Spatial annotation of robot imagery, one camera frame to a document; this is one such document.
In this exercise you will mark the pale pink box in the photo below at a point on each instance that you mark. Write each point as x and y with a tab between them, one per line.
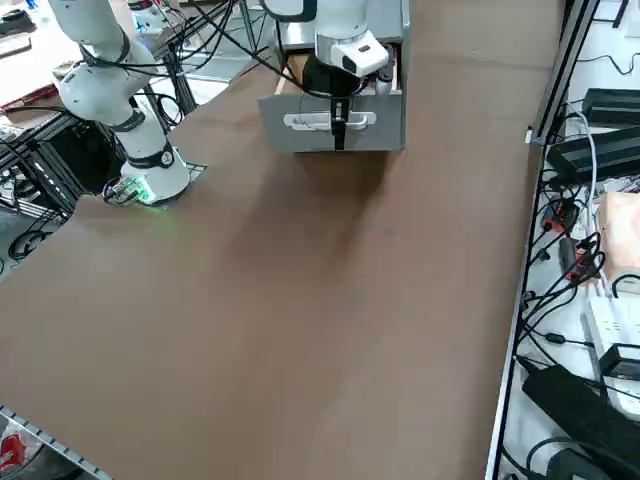
622	235

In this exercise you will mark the black power adapter box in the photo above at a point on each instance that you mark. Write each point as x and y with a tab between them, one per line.
615	105
622	362

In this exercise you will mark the black aluminium frame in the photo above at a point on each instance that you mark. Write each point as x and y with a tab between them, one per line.
50	170

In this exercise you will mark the small white bracket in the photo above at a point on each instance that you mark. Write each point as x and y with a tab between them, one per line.
529	136

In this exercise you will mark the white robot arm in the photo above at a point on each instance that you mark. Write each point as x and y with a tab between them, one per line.
145	145

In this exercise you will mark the white power strip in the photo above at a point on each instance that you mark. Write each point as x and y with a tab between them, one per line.
615	320

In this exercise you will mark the large black power adapter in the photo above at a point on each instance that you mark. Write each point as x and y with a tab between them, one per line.
565	395

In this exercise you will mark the long black power adapter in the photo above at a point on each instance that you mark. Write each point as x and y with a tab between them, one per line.
595	152

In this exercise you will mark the dark wrist camera bar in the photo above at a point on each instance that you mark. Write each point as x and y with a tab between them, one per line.
387	67

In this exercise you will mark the gray drawer cabinet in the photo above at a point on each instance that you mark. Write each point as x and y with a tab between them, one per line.
406	100

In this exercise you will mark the silver perforated rail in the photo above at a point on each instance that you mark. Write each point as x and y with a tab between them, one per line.
50	441

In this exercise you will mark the silver aluminium camera beam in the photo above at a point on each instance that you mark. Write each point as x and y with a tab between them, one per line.
563	65

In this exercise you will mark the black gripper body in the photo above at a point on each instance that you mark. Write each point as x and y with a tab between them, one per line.
325	82

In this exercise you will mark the red and black plug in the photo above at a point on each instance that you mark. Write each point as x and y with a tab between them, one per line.
560	215
580	265

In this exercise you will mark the red can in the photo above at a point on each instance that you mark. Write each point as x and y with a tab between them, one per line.
11	450

